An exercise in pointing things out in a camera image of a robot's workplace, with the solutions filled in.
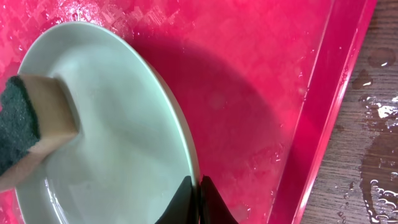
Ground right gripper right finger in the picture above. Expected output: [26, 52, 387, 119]
[199, 175, 238, 224]

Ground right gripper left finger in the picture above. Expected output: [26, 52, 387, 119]
[155, 176, 199, 224]

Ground light blue plate top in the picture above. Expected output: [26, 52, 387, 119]
[16, 22, 198, 223]

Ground green yellow sponge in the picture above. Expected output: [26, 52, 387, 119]
[1, 75, 78, 191]

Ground red plastic tray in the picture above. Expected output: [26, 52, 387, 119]
[1, 0, 376, 223]

